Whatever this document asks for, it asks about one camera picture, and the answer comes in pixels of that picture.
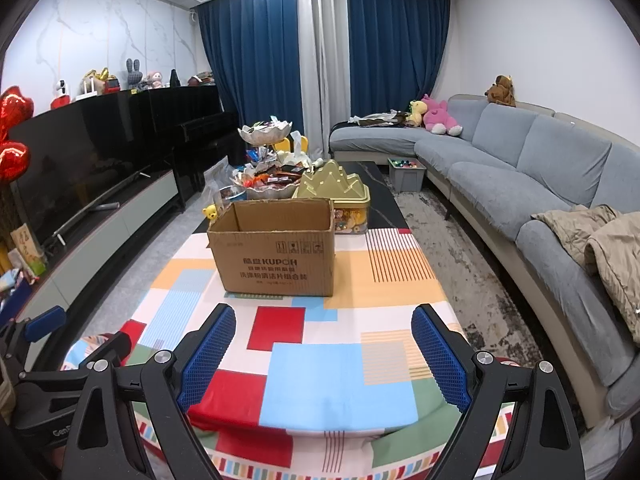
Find grey storage bin with toys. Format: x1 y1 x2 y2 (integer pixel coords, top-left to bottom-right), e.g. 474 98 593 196
387 157 427 192

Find tan printed box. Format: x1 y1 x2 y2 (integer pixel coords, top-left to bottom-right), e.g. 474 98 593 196
11 225 43 261

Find pile of clothes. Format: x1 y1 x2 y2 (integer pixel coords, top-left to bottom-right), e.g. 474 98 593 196
349 109 413 128

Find scattered foil snack packets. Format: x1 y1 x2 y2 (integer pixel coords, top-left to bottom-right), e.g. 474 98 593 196
242 147 313 168

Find blue curtain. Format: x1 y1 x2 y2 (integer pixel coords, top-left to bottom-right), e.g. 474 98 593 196
346 0 453 123
196 0 306 166

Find pink plush toy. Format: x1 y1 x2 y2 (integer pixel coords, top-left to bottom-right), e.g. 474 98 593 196
422 93 463 137

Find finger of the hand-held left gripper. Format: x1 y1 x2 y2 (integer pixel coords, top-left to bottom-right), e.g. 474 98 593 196
0 306 67 347
17 331 133 385

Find colourful patchwork tablecloth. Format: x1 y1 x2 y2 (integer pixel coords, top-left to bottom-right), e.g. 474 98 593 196
60 227 516 480

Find white basket with gold bow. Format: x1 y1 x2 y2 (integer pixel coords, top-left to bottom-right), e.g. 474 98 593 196
77 67 123 98

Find red foil heart balloon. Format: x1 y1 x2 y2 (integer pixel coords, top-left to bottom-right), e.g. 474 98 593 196
0 86 35 143
0 141 31 183

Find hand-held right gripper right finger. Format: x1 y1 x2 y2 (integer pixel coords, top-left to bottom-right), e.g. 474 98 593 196
411 303 586 480

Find white security camera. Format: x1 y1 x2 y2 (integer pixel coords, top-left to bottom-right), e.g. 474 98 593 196
50 79 73 110

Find clear snack jar blue label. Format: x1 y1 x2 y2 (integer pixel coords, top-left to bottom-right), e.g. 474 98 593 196
218 185 247 221

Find gold mountain lid tin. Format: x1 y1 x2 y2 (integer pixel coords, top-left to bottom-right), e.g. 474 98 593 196
292 159 371 236

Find large black television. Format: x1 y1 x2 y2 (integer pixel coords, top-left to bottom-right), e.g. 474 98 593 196
7 92 151 246

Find white sheer curtain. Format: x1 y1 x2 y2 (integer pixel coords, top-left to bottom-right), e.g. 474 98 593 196
296 0 351 148

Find grey bunny plush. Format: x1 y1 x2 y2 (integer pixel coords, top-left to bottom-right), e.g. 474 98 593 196
125 56 143 92

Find white tiered snack bowl stand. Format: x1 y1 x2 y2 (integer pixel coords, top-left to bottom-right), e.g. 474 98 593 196
229 120 311 201

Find pile of assorted wrapped snacks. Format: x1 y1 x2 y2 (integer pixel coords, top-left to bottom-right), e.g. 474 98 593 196
232 162 306 188

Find blue bag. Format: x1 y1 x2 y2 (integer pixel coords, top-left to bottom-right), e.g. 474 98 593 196
0 270 36 321

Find brown cardboard box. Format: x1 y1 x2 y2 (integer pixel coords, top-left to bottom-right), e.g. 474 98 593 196
206 197 336 297

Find black upright piano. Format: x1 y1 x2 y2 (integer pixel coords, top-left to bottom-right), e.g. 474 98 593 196
130 85 241 211

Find grey sectional sofa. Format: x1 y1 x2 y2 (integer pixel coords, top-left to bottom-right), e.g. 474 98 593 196
327 92 640 426

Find grey and black TV cabinet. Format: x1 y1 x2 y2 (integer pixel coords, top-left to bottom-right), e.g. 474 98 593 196
0 167 181 356

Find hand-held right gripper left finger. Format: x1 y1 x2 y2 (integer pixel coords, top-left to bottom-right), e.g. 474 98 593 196
59 303 237 480

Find brown plush bear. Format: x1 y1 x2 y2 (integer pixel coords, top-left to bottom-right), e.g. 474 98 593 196
485 75 517 107

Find clear plastic bag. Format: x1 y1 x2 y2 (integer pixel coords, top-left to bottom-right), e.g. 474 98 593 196
202 160 236 201

